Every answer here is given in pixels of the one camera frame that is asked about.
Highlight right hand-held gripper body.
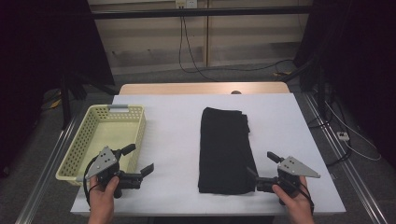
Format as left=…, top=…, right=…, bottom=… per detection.
left=255, top=155, right=321, bottom=206

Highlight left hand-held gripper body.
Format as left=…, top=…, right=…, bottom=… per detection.
left=83, top=146, right=145, bottom=200

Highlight pale yellow plastic basket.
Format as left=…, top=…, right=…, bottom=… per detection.
left=55, top=104, right=148, bottom=187

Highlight black cloth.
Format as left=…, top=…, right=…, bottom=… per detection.
left=197, top=106, right=260, bottom=196

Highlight person's right hand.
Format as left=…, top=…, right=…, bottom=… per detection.
left=271, top=175, right=316, bottom=217

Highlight person's left hand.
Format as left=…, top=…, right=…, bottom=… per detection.
left=88, top=175, right=120, bottom=217

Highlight white table mat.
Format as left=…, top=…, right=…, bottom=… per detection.
left=70, top=92, right=347, bottom=217

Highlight black metal stand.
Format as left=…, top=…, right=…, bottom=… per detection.
left=59, top=69, right=120, bottom=131

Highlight dark curtain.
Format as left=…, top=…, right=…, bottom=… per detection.
left=292, top=0, right=396, bottom=162
left=0, top=0, right=116, bottom=178

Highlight black horizontal metal bar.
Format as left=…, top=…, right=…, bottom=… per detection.
left=91, top=5, right=312, bottom=21

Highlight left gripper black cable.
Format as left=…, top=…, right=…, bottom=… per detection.
left=82, top=155, right=100, bottom=208

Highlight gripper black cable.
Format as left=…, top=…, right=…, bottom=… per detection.
left=289, top=178, right=316, bottom=216
left=82, top=155, right=100, bottom=208

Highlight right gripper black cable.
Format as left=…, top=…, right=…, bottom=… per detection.
left=289, top=178, right=316, bottom=216

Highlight aluminium floor rail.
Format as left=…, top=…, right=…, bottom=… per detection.
left=303, top=92, right=389, bottom=224
left=13, top=115, right=78, bottom=224

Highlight black floor cable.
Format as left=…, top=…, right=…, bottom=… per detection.
left=307, top=115, right=354, bottom=167

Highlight white floor cable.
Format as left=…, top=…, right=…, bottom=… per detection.
left=323, top=99, right=383, bottom=162

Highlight black hanging cable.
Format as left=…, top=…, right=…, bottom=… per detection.
left=181, top=16, right=219, bottom=83
left=177, top=16, right=295, bottom=76

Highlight white wall socket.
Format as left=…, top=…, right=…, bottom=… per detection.
left=175, top=0, right=198, bottom=9

